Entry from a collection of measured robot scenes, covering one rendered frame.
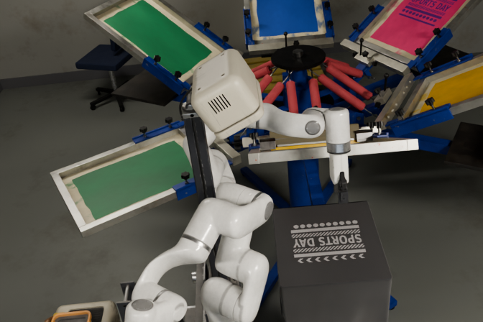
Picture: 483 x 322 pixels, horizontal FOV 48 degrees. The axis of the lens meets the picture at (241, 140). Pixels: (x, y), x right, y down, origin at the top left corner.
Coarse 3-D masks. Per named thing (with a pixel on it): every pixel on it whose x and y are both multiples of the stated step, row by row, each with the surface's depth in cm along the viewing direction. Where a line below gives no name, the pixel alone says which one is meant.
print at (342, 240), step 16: (304, 224) 246; (320, 224) 245; (336, 224) 244; (352, 224) 243; (304, 240) 237; (320, 240) 236; (336, 240) 235; (352, 240) 234; (304, 256) 229; (320, 256) 228; (336, 256) 227; (352, 256) 227
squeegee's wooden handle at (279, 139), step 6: (354, 126) 247; (270, 132) 249; (324, 132) 248; (354, 132) 247; (276, 138) 249; (282, 138) 249; (288, 138) 248; (294, 138) 248; (300, 138) 248; (306, 138) 248; (312, 138) 248; (318, 138) 248; (324, 138) 248; (354, 138) 247; (276, 144) 249
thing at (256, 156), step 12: (360, 144) 187; (372, 144) 187; (384, 144) 187; (396, 144) 187; (408, 144) 187; (252, 156) 189; (264, 156) 189; (276, 156) 189; (288, 156) 189; (300, 156) 188; (312, 156) 188; (324, 156) 188
